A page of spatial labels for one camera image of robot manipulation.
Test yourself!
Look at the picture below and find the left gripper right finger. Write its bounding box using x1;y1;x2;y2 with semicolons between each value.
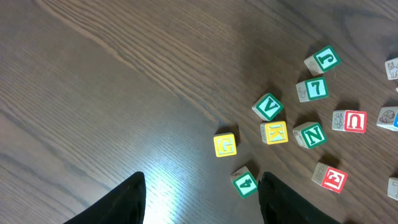
257;172;338;224

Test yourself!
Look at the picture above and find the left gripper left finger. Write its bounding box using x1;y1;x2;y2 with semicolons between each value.
65;172;146;224

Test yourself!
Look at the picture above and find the green 4 block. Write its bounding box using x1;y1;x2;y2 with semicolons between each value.
230;166;257;198

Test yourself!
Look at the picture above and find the red E block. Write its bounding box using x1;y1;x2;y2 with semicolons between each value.
311;162;348;194

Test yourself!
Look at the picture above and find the yellow K block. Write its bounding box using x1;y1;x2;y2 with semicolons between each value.
260;121;289;145

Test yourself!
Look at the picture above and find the green N block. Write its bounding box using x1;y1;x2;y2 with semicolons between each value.
293;122;327;149

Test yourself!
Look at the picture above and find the yellow G block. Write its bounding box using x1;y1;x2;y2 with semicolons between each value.
213;133;237;157

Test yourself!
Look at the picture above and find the green V block left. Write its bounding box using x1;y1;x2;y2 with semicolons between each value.
252;93;284;121

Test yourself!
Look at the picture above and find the red U block left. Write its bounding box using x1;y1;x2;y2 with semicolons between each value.
331;110;367;133

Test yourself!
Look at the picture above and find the yellow Q block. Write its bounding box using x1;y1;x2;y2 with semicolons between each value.
387;177;398;200

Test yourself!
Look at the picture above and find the green 7 block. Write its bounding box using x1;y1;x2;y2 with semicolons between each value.
296;77;329;103

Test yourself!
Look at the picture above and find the blue P block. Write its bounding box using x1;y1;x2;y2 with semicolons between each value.
376;106;397;132

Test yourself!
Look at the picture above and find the green J block left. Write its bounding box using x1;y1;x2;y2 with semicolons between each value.
304;45;341;76

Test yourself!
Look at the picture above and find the green Z block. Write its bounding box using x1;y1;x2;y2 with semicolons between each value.
385;58;398;80

